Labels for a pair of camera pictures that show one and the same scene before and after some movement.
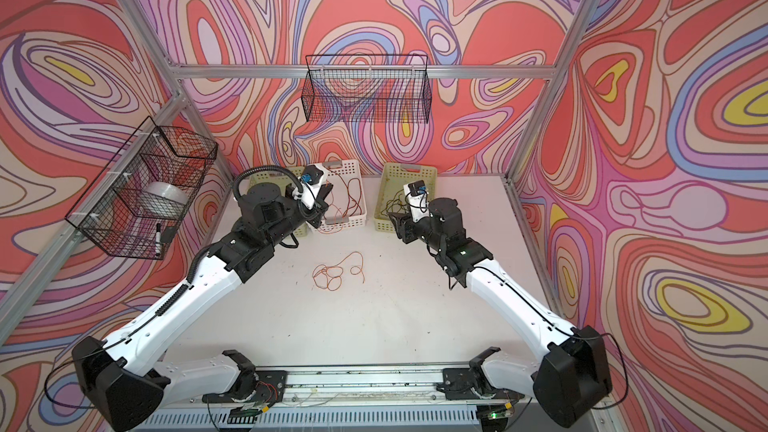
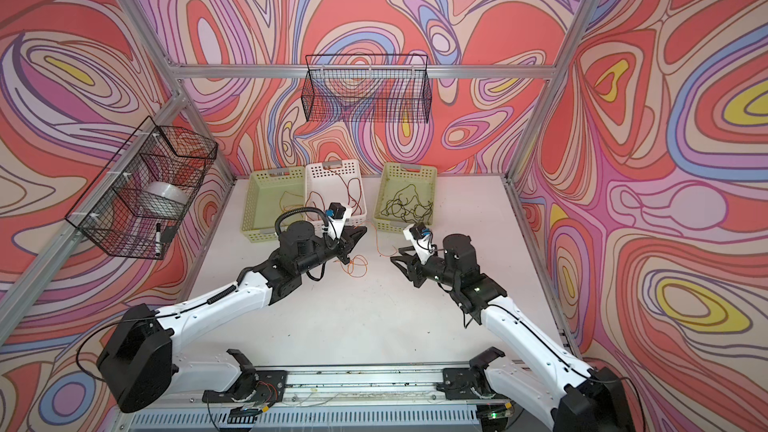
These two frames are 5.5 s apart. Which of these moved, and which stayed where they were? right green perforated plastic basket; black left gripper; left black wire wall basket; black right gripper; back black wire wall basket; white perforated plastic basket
Moved: black right gripper; black left gripper
Stayed: white perforated plastic basket; back black wire wall basket; left black wire wall basket; right green perforated plastic basket
